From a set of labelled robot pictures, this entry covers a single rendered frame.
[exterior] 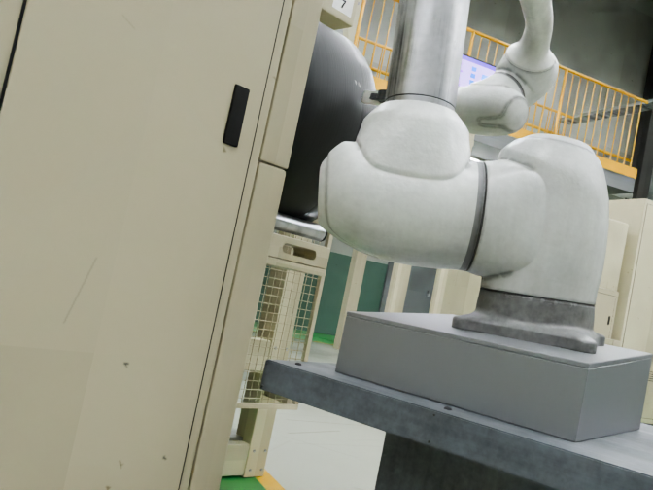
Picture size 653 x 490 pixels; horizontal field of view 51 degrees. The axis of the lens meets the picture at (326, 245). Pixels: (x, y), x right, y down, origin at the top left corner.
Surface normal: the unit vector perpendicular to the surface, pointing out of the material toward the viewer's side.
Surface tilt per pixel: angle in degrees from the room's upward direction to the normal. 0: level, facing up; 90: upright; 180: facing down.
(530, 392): 90
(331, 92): 82
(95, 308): 90
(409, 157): 84
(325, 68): 71
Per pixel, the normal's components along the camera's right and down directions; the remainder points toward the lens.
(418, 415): -0.58, -0.17
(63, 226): 0.70, 0.10
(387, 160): -0.11, -0.25
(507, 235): -0.16, 0.18
